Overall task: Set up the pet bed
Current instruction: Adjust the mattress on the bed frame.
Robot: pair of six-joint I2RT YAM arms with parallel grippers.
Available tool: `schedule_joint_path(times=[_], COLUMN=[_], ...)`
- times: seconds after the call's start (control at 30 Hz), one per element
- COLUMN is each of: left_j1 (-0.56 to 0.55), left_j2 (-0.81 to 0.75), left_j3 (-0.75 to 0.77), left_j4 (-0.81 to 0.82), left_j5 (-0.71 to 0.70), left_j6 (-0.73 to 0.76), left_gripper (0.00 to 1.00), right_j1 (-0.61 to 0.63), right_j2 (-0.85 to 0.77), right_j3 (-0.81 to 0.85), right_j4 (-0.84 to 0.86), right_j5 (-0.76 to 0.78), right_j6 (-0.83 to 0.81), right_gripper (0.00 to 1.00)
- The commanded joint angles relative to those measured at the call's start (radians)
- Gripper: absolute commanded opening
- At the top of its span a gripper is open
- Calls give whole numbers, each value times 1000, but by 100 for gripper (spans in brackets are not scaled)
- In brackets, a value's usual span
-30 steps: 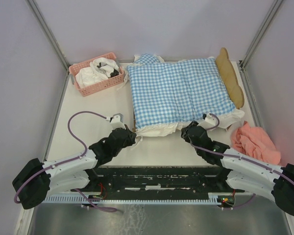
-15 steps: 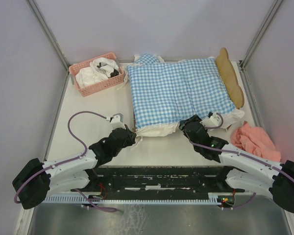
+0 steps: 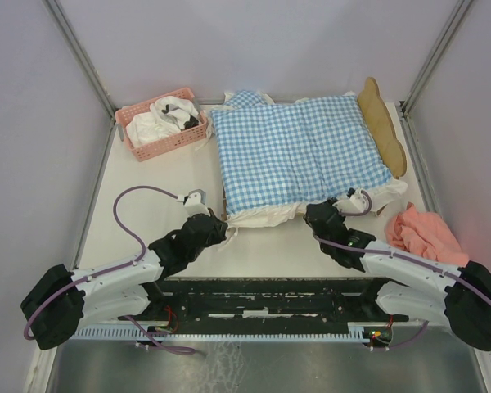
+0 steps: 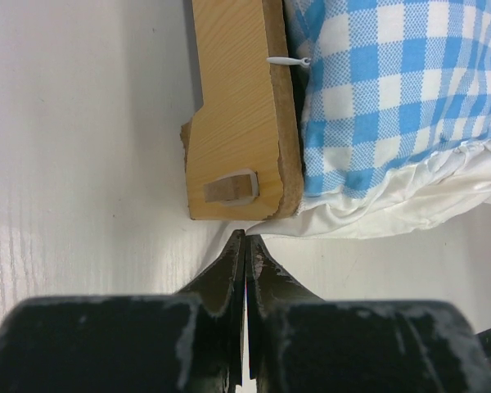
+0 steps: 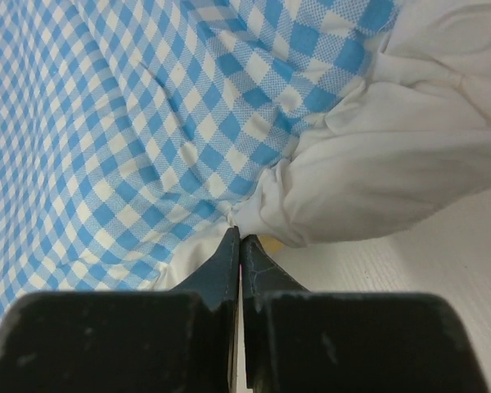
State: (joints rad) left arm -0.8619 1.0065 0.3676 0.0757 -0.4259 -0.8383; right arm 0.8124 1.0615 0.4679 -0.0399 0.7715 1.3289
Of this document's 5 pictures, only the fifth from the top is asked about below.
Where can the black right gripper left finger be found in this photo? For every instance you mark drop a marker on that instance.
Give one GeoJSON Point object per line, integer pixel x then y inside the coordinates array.
{"type": "Point", "coordinates": [180, 340]}

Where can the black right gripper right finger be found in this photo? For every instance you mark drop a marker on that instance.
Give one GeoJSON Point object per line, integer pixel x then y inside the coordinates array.
{"type": "Point", "coordinates": [297, 340]}

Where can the blue gingham mattress pad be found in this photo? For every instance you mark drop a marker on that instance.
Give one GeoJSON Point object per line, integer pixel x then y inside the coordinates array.
{"type": "Point", "coordinates": [134, 134]}

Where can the wooden pet bed frame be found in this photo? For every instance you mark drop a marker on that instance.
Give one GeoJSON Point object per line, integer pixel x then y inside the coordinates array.
{"type": "Point", "coordinates": [271, 245]}

